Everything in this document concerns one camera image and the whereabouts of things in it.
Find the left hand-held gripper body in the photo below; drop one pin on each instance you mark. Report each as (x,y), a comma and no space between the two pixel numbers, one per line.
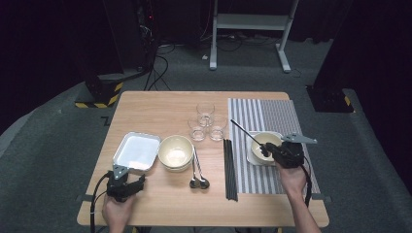
(117,190)

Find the clear drinking glass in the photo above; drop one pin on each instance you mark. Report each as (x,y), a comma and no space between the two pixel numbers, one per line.
(218,131)
(197,132)
(205,111)

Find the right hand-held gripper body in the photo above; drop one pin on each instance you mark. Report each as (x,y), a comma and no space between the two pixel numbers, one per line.
(290,155)

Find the bundle of black chopsticks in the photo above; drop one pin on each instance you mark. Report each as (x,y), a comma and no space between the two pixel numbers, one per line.
(230,174)

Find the white metal stand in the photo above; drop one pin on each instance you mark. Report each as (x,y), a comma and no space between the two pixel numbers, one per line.
(249,22)

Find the cream bowl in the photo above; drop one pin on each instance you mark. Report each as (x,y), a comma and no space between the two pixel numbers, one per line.
(175,152)
(257,155)
(176,170)

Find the person's right hand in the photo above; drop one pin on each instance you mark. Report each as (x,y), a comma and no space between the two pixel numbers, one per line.
(293,181)

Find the black yellow striped base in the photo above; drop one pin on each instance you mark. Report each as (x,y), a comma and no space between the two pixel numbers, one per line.
(100,92)

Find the person's left hand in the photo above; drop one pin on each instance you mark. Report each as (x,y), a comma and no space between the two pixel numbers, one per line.
(116,213)

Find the striped woven placemat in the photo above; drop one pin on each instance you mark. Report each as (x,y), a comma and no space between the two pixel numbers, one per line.
(301,116)

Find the dark curtain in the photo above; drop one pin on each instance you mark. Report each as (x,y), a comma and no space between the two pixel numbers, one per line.
(382,64)
(48,64)

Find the dark equipment rack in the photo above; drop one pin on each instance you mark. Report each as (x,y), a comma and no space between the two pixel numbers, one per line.
(145,32)

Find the black base yellow mark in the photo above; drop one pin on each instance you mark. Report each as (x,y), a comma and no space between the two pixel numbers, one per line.
(327,100)

